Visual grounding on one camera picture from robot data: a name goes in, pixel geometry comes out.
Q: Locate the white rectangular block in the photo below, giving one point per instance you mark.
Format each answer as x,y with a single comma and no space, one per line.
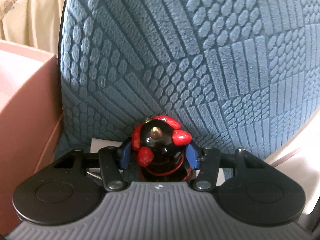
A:
97,144

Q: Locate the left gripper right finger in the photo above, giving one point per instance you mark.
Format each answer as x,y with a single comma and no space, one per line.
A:
205,161

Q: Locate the pink storage box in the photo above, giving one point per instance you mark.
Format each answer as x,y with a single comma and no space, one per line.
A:
31,119

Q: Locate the beige floral bed skirt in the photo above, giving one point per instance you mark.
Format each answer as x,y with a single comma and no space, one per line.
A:
34,23

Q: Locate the black red devil duck figurine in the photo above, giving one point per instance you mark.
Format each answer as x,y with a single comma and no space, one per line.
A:
159,148

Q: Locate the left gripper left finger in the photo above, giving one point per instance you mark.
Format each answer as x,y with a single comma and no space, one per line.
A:
112,159

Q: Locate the blue textured sofa cover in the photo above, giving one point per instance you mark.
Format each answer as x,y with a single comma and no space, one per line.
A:
234,73

